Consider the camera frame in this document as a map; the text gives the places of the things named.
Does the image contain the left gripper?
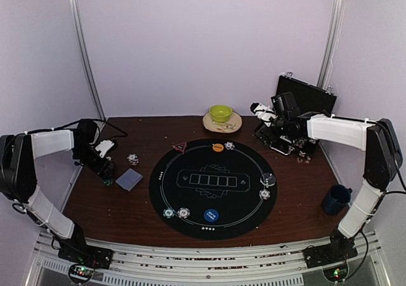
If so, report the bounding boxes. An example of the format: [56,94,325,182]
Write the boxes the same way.
[72,144,115,180]

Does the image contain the green chip stack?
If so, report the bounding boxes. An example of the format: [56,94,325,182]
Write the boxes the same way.
[102,178,114,186]

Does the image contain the orange big blind button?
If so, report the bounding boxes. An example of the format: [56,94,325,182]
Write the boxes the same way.
[212,143,225,152]

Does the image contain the green fifty chip bottom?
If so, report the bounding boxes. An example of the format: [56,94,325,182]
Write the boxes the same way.
[162,208,175,218]

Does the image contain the blue ten chip bottom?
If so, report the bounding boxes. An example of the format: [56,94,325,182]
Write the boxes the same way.
[177,207,190,219]

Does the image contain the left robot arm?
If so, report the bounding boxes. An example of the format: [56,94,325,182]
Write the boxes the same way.
[1,119,117,268]

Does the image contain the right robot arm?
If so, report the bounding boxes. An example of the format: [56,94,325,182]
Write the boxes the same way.
[250,92,403,267]

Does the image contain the black poker chip case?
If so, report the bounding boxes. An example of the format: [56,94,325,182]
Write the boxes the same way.
[250,72,337,164]

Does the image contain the beige bird plate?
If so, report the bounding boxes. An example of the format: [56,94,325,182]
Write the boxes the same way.
[202,112,243,134]

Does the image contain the clear dealer button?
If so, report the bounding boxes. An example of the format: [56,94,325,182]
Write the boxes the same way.
[260,173,277,187]

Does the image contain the green plastic bowl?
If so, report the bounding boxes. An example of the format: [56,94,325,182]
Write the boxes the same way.
[209,105,233,122]

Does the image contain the dark blue mug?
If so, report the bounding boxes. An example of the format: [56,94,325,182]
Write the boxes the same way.
[321,185,353,216]

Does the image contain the red triangular token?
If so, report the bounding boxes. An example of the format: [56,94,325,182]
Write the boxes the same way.
[173,142,187,153]

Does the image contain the round black poker mat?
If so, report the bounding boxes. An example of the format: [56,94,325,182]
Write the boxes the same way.
[149,139,278,240]

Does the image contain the blue small blind button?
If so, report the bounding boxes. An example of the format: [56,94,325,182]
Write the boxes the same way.
[204,209,219,223]

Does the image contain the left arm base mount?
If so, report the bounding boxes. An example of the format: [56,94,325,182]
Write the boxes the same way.
[58,246,114,285]

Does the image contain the right aluminium post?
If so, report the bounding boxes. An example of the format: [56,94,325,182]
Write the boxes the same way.
[317,0,344,90]

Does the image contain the aluminium post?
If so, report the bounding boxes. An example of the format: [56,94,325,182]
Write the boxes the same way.
[69,0,106,120]
[317,0,344,90]

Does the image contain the left aluminium post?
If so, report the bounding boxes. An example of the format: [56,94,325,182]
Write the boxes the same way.
[69,0,106,120]

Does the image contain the aluminium front rail frame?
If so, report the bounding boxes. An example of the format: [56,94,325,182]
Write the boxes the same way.
[23,230,390,286]

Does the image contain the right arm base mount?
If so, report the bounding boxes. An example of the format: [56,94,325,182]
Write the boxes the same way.
[303,244,358,283]

